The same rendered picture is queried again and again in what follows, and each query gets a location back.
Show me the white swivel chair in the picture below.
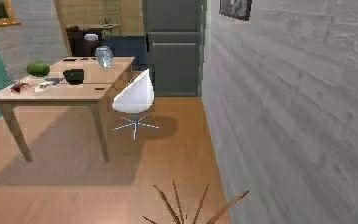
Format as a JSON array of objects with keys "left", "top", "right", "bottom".
[{"left": 112, "top": 68, "right": 160, "bottom": 140}]

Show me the grey-green room door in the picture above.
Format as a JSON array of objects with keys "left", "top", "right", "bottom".
[{"left": 142, "top": 0, "right": 207, "bottom": 98}]

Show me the clear glass jar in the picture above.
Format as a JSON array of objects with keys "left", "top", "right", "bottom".
[{"left": 95, "top": 45, "right": 114, "bottom": 69}]

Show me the light wooden table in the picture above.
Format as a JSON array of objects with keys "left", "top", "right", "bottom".
[{"left": 0, "top": 56, "right": 136, "bottom": 163}]

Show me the brown dry twig plant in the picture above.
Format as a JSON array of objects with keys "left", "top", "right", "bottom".
[{"left": 142, "top": 178, "right": 250, "bottom": 224}]

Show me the black bowl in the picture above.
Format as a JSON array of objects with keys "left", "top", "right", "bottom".
[{"left": 62, "top": 68, "right": 85, "bottom": 85}]

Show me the small wooden side table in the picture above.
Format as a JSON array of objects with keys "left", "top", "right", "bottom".
[{"left": 83, "top": 23, "right": 123, "bottom": 38}]

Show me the dark framed picture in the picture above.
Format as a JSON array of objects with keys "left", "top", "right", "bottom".
[{"left": 219, "top": 0, "right": 253, "bottom": 22}]

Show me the dark brown cabinet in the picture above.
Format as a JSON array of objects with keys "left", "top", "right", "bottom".
[{"left": 65, "top": 26, "right": 103, "bottom": 58}]

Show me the green watermelon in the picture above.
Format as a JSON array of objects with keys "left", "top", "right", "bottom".
[{"left": 26, "top": 60, "right": 51, "bottom": 78}]

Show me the red and white food plate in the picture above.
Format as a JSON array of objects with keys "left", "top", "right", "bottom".
[{"left": 10, "top": 81, "right": 50, "bottom": 94}]

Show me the gold framed picture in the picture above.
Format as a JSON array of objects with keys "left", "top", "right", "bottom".
[{"left": 0, "top": 0, "right": 22, "bottom": 29}]

